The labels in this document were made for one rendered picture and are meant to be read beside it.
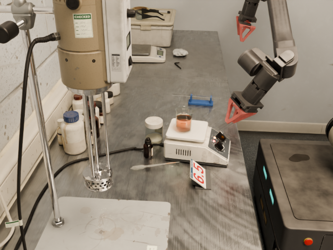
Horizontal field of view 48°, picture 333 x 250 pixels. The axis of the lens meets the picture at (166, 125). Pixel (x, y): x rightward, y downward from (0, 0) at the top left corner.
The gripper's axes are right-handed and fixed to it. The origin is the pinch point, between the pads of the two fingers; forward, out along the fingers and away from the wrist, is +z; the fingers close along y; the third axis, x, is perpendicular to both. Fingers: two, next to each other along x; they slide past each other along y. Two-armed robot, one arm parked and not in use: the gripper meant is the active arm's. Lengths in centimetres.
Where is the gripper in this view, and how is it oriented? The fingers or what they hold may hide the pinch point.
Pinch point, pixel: (231, 120)
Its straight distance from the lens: 118.1
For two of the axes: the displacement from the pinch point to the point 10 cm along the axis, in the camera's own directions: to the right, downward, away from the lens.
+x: 5.2, 7.1, -4.7
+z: -5.0, 7.0, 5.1
